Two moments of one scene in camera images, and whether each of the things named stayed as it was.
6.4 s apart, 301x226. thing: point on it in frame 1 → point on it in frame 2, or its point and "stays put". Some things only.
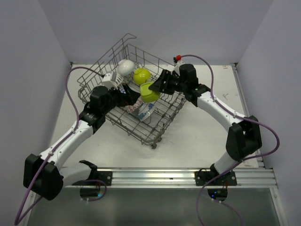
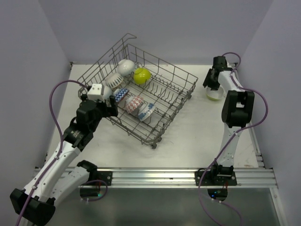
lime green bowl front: [147, 95] → [215, 95]
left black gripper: [128, 99] → [103, 105]
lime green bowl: [141, 76] stays put
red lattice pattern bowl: [131, 109] stays put
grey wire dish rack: [136, 70] stays put
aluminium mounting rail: [180, 178] stays put
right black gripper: [159, 85] → [207, 82]
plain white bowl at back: [125, 67] stays put
